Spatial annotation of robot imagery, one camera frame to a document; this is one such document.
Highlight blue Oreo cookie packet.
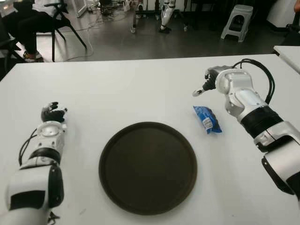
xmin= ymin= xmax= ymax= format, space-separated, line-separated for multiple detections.
xmin=192 ymin=105 xmax=223 ymax=135

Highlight black wheeled frame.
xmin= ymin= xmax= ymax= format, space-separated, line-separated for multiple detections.
xmin=130 ymin=0 xmax=189 ymax=33

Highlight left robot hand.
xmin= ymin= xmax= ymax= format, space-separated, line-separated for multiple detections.
xmin=41 ymin=101 xmax=68 ymax=123

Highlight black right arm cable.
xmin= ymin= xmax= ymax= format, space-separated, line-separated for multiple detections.
xmin=234 ymin=59 xmax=275 ymax=104

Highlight white humanoid robot leg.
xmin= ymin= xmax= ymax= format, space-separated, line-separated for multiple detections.
xmin=158 ymin=0 xmax=177 ymax=33

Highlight black folding chair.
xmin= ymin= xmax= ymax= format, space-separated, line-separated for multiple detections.
xmin=35 ymin=0 xmax=88 ymax=62

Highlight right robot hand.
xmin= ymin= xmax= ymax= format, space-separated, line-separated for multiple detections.
xmin=192 ymin=66 xmax=232 ymax=97

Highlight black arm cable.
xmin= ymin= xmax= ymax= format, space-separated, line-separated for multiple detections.
xmin=234 ymin=59 xmax=275 ymax=104
xmin=18 ymin=128 xmax=59 ymax=223

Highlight grey plastic stool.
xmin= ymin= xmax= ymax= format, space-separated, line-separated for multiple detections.
xmin=220 ymin=4 xmax=254 ymax=43

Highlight white side table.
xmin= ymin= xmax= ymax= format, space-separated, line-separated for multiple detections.
xmin=273 ymin=45 xmax=300 ymax=75

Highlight white leaning frame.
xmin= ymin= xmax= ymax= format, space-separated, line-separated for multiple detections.
xmin=71 ymin=0 xmax=89 ymax=18

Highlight tangled floor cables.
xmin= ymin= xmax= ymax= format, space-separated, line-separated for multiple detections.
xmin=99 ymin=2 xmax=127 ymax=23

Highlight round dark brown tray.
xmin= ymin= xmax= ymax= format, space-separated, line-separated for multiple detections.
xmin=98 ymin=121 xmax=198 ymax=216

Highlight seated person black trousers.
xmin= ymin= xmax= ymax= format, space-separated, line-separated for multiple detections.
xmin=0 ymin=0 xmax=64 ymax=63

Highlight white floor cable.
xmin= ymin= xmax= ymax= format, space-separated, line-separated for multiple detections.
xmin=64 ymin=14 xmax=127 ymax=62

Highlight black office chair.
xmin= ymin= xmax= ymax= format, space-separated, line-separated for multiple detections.
xmin=280 ymin=23 xmax=300 ymax=46

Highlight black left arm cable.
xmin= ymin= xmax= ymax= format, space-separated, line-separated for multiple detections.
xmin=18 ymin=128 xmax=59 ymax=223

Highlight black chair frame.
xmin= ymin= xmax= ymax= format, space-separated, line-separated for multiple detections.
xmin=0 ymin=22 xmax=25 ymax=79

